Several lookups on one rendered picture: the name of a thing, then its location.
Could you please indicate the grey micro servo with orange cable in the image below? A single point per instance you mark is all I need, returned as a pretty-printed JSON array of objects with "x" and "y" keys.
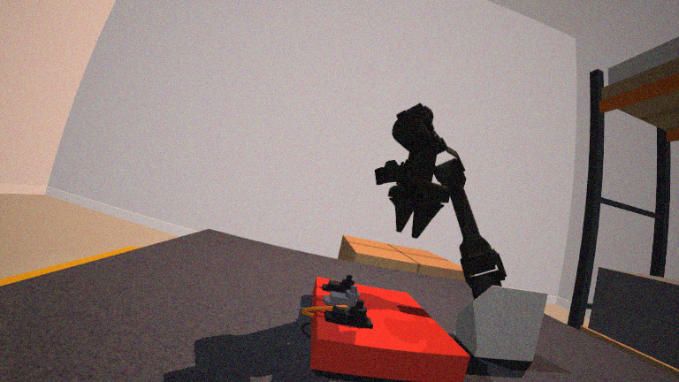
[{"x": 344, "y": 300}]

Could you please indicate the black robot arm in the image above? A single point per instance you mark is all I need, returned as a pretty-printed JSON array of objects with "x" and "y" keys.
[{"x": 415, "y": 132}]

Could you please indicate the red flat rectangular deck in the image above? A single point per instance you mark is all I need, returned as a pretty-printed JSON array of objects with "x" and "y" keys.
[{"x": 390, "y": 337}]

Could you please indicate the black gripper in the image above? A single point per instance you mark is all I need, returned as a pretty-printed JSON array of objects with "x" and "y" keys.
[{"x": 420, "y": 196}]

